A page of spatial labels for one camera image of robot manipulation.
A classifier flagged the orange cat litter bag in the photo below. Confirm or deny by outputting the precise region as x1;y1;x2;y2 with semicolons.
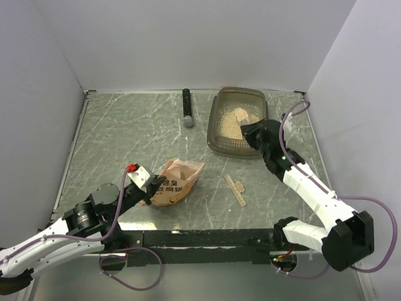
150;159;205;206

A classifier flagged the black microphone with grey head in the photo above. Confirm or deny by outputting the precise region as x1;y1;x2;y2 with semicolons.
182;88;194;129

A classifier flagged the brown plastic litter box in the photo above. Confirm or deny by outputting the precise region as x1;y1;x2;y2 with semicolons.
207;87;268;159

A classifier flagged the aluminium frame rail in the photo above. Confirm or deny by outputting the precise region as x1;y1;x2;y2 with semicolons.
51;90;96;214

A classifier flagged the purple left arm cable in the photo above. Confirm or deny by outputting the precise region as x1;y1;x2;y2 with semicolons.
0;166;164;288

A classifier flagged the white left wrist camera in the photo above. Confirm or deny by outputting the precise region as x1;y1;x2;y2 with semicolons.
126;164;155;193

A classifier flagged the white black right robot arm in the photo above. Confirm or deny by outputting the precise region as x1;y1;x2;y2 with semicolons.
239;119;374;272

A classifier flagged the beige clean litter pile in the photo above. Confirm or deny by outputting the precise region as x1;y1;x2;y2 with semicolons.
218;108;260;140

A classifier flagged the clear plastic litter scoop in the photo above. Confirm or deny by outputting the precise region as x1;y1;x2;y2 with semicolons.
236;114;251;126

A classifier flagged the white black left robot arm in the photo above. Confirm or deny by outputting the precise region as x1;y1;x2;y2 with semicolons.
1;177;165;295

